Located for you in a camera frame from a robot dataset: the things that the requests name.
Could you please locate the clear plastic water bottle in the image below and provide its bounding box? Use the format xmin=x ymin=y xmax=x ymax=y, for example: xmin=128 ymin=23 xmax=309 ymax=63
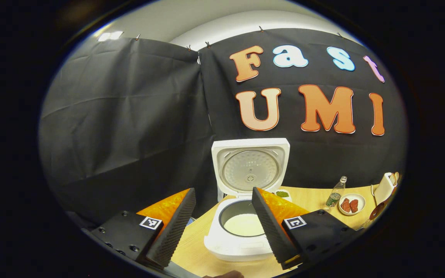
xmin=325 ymin=176 xmax=348 ymax=208

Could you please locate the black backdrop cloth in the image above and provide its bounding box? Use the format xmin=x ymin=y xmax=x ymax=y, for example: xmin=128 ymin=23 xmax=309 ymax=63
xmin=39 ymin=28 xmax=408 ymax=232

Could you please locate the wooden spoon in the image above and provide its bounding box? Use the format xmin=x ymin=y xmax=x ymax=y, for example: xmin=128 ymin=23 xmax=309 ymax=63
xmin=369 ymin=201 xmax=387 ymax=221

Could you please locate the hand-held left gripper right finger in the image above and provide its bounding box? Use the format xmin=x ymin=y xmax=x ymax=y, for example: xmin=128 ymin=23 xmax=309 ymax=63
xmin=251 ymin=187 xmax=359 ymax=271

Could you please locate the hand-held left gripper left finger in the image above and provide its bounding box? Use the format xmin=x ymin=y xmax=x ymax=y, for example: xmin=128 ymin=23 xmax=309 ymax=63
xmin=90 ymin=188 xmax=197 ymax=270

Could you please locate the white round plate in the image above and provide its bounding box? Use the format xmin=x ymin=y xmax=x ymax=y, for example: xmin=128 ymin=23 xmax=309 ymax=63
xmin=338 ymin=193 xmax=366 ymax=216

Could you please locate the white rice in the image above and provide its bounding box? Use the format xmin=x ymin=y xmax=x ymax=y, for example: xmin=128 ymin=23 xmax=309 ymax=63
xmin=223 ymin=213 xmax=265 ymax=237

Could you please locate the white toaster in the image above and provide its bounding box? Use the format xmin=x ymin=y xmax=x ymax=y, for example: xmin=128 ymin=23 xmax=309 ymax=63
xmin=373 ymin=172 xmax=397 ymax=205

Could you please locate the white rice cooker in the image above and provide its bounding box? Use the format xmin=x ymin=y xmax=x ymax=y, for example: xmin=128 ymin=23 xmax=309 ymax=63
xmin=204 ymin=138 xmax=290 ymax=262

